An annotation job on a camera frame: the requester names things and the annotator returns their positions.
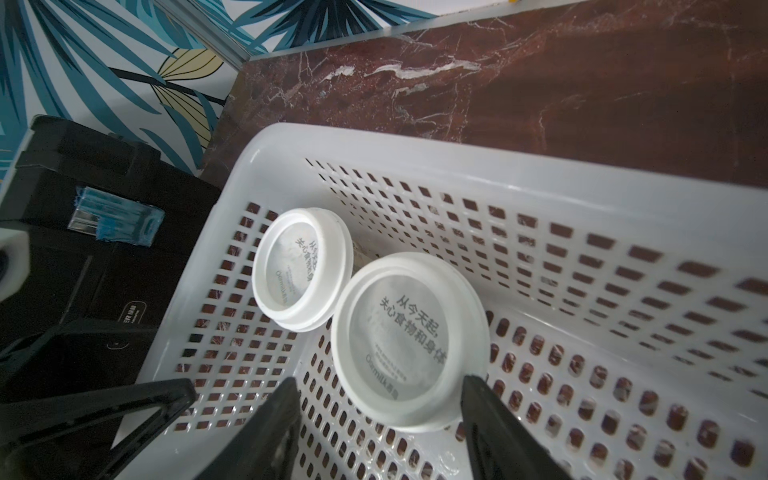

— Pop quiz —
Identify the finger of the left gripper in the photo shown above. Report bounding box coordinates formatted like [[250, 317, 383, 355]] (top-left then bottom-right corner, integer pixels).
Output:
[[1, 378, 196, 479]]

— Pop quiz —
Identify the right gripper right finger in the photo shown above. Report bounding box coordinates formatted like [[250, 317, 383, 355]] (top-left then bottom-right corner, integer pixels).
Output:
[[461, 375, 570, 480]]

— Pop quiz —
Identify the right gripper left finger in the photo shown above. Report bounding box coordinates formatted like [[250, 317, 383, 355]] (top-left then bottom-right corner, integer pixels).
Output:
[[197, 377, 301, 479]]

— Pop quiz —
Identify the white yogurt cup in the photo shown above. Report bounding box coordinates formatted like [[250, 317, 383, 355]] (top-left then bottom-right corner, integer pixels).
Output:
[[331, 252, 490, 433], [251, 208, 354, 333]]

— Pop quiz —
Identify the black toolbox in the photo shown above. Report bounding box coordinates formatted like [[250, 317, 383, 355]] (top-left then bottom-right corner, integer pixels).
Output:
[[0, 115, 223, 397]]

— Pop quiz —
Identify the left aluminium corner post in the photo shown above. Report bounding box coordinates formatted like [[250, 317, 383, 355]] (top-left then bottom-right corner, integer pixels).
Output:
[[155, 0, 252, 70]]

